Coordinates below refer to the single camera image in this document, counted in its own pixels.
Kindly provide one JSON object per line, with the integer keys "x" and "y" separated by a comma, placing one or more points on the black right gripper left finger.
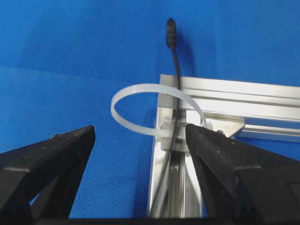
{"x": 41, "y": 180}

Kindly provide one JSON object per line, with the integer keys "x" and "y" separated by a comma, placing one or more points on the aluminium corner bracket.
{"x": 228, "y": 125}

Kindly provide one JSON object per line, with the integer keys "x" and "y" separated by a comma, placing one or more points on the horizontal aluminium extrusion rail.
{"x": 269, "y": 111}

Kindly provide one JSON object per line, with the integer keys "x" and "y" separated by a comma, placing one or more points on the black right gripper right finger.
{"x": 241, "y": 183}

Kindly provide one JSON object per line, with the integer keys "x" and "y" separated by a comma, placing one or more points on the blue mat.
{"x": 62, "y": 61}

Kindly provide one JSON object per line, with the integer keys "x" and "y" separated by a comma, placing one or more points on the vertical aluminium extrusion rail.
{"x": 174, "y": 191}

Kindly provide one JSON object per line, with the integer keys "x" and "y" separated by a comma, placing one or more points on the white zip tie loop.
{"x": 135, "y": 108}

